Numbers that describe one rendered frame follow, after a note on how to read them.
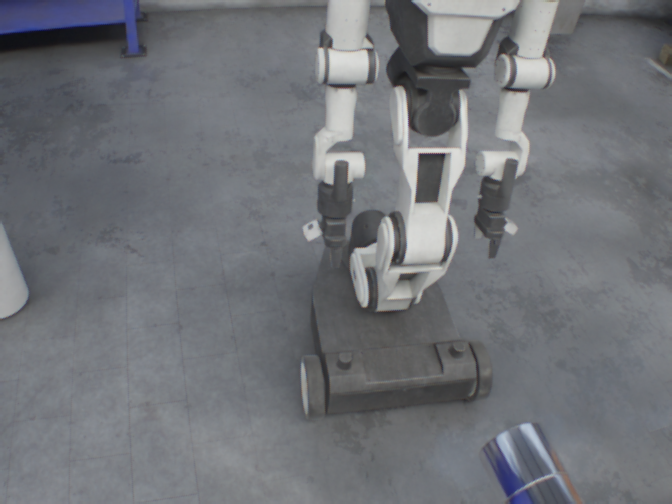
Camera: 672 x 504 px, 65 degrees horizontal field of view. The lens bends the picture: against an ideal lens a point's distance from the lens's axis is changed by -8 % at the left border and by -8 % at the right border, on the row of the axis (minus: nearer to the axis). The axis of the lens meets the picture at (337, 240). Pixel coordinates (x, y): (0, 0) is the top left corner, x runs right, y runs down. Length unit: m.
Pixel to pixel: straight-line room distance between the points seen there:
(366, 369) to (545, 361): 0.74
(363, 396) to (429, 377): 0.21
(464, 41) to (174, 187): 1.72
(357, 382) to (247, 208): 1.10
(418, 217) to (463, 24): 0.48
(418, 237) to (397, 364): 0.47
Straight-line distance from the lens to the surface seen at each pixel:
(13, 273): 2.18
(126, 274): 2.28
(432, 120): 1.37
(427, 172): 1.44
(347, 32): 1.25
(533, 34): 1.40
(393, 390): 1.74
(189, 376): 1.94
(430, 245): 1.46
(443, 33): 1.24
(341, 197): 1.37
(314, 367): 1.71
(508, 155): 1.53
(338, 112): 1.32
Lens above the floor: 1.60
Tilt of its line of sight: 42 degrees down
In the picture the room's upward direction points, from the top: 7 degrees clockwise
